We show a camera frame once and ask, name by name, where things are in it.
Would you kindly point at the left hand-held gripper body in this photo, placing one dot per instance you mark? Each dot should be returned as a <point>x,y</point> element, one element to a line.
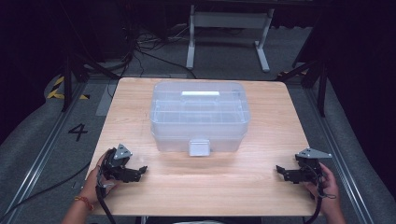
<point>113,166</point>

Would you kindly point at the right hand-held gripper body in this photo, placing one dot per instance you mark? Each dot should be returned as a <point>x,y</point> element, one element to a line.
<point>309,172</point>

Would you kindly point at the clear plastic storage box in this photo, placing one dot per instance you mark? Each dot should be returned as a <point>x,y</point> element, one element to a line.
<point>199,118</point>

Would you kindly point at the person's right hand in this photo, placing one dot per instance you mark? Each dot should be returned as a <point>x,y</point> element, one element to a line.
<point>328,189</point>

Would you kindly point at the person's left hand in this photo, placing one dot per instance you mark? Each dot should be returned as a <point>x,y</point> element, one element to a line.
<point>91,183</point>

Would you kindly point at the clear floor mat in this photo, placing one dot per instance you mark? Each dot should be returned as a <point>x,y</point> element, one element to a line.
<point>106,101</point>

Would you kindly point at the black metal stand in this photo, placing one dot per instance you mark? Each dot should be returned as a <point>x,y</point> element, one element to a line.
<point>322,90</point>
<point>67,84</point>

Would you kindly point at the yellow black floor tape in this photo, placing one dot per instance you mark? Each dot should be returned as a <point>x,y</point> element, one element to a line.
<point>54,92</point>

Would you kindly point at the metal floor rail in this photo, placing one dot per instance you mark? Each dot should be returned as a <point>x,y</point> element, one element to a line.
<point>40,155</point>
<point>339,155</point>

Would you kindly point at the white metal stand frame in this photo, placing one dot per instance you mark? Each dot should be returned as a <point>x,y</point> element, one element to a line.
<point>230,20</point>

